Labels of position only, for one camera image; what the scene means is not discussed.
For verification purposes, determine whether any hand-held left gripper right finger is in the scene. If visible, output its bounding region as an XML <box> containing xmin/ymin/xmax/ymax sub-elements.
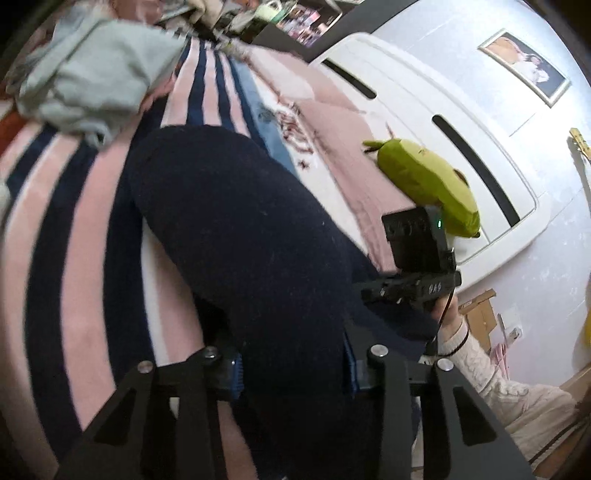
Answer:
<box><xmin>344</xmin><ymin>330</ymin><xmax>537</xmax><ymax>480</ymax></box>

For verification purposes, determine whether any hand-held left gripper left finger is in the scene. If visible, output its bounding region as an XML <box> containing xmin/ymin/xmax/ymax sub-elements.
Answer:
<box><xmin>55</xmin><ymin>346</ymin><xmax>243</xmax><ymax>480</ymax></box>

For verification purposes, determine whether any navy planet print sweater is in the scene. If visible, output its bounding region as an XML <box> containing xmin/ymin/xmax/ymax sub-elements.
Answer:
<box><xmin>126</xmin><ymin>124</ymin><xmax>440</xmax><ymax>480</ymax></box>

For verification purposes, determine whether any person's right forearm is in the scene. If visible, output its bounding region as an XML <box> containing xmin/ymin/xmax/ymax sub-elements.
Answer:
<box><xmin>436</xmin><ymin>325</ymin><xmax>580</xmax><ymax>455</ymax></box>

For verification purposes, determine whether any person's right hand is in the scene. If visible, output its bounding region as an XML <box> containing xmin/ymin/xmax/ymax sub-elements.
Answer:
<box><xmin>431</xmin><ymin>294</ymin><xmax>468</xmax><ymax>343</ymax></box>

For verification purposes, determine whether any green avocado plush toy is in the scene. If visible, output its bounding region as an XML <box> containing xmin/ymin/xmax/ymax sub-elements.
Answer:
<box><xmin>361</xmin><ymin>137</ymin><xmax>482</xmax><ymax>239</ymax></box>

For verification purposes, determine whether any cardboard box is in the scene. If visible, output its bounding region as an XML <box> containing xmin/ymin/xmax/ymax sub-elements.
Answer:
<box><xmin>458</xmin><ymin>288</ymin><xmax>498</xmax><ymax>352</ymax></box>

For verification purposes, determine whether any white bed headboard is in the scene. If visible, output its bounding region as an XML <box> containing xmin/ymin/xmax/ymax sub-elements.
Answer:
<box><xmin>308</xmin><ymin>31</ymin><xmax>553</xmax><ymax>278</ymax></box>

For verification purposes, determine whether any printed bed sheet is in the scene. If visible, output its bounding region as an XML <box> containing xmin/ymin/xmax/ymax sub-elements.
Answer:
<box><xmin>226</xmin><ymin>55</ymin><xmax>393</xmax><ymax>273</ymax></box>

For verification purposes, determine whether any navy pink striped blanket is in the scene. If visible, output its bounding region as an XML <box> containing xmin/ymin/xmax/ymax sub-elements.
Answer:
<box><xmin>0</xmin><ymin>36</ymin><xmax>305</xmax><ymax>480</ymax></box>

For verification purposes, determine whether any framed photo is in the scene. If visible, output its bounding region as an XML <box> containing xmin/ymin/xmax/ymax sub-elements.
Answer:
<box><xmin>477</xmin><ymin>28</ymin><xmax>571</xmax><ymax>108</ymax></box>

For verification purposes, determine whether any pink white pillow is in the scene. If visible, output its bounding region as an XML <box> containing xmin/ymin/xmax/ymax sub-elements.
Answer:
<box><xmin>244</xmin><ymin>45</ymin><xmax>362</xmax><ymax>112</ymax></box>

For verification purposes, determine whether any black bookshelf with items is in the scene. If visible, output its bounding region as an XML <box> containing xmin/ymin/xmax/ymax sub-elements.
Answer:
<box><xmin>231</xmin><ymin>0</ymin><xmax>345</xmax><ymax>49</ymax></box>

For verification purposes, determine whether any light blue garment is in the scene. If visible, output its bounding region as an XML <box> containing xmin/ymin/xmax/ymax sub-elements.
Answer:
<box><xmin>17</xmin><ymin>8</ymin><xmax>186</xmax><ymax>149</ymax></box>

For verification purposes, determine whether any black cable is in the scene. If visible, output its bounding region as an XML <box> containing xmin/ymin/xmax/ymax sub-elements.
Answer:
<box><xmin>427</xmin><ymin>293</ymin><xmax>452</xmax><ymax>356</ymax></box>

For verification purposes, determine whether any black hair tie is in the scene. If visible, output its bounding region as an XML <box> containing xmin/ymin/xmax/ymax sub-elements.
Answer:
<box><xmin>438</xmin><ymin>329</ymin><xmax>471</xmax><ymax>357</ymax></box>

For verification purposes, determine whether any white wall socket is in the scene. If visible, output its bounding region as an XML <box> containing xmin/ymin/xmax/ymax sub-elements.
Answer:
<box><xmin>498</xmin><ymin>308</ymin><xmax>526</xmax><ymax>345</ymax></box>

